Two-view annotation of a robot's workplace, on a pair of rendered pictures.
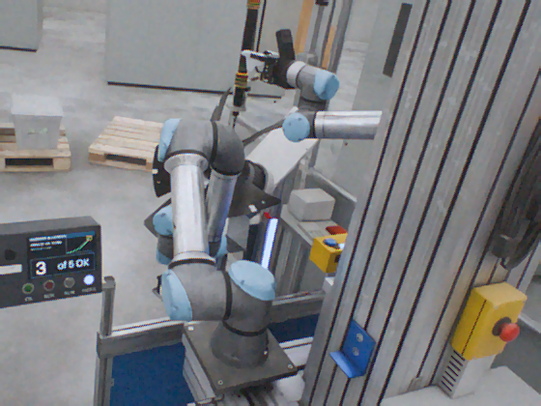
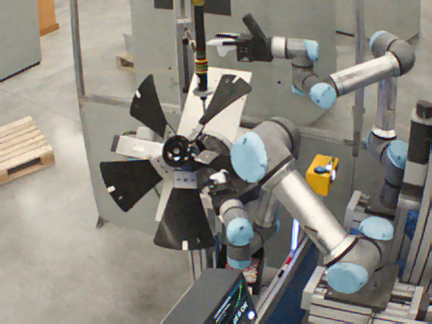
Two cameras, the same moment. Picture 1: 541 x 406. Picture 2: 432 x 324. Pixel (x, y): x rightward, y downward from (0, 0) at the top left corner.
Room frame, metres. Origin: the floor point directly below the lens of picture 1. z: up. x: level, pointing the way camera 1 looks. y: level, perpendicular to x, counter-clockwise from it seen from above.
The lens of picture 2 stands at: (0.42, 0.85, 2.13)
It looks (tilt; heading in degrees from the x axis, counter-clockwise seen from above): 30 degrees down; 326
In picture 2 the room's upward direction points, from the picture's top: 3 degrees counter-clockwise
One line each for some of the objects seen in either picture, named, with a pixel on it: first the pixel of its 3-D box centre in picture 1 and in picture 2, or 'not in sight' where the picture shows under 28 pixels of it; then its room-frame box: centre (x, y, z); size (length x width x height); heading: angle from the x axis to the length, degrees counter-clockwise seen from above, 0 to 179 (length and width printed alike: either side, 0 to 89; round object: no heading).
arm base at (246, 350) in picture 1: (242, 332); (367, 268); (1.06, -0.13, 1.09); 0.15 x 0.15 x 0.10
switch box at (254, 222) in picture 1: (253, 239); not in sight; (2.17, -0.23, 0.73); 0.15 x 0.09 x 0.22; 119
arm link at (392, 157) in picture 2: not in sight; (398, 161); (1.29, -0.57, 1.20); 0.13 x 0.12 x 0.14; 160
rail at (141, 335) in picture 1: (230, 318); (286, 272); (1.44, -0.13, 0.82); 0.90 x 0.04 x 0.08; 119
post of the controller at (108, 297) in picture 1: (107, 306); not in sight; (1.24, 0.25, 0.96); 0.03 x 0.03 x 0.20; 29
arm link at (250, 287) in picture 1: (246, 293); (373, 241); (1.06, -0.12, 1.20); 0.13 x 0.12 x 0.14; 105
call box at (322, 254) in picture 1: (337, 253); (322, 175); (1.63, -0.47, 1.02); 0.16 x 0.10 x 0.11; 119
